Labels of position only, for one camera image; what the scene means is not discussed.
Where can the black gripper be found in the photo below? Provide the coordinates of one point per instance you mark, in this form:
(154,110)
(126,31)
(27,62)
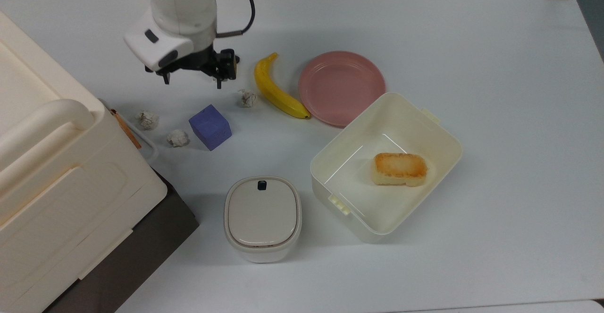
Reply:
(198,60)

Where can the purple cube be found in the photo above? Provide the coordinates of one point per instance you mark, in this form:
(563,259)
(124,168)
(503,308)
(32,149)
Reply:
(210,126)

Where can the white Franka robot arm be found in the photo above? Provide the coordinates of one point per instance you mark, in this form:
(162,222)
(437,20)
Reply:
(179,1)

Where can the pink plate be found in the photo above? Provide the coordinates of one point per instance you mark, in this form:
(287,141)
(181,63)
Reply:
(339,86)

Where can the crumpled paper ball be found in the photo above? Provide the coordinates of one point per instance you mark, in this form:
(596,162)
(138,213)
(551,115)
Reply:
(178,138)
(147,120)
(247,98)

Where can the yellow banana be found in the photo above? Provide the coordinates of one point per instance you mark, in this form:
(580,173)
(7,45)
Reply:
(273,91)

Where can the orange tape strip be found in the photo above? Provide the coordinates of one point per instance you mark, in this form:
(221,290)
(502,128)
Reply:
(126,130)

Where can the small beige lidded trash can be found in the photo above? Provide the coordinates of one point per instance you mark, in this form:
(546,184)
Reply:
(262,214)

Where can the large cream storage box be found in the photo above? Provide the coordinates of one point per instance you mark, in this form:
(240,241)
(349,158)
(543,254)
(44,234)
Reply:
(56,199)

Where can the cream open plastic bin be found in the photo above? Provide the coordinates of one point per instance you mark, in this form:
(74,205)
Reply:
(349,185)

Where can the toasted bread piece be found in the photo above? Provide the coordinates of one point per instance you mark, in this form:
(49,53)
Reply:
(400,166)

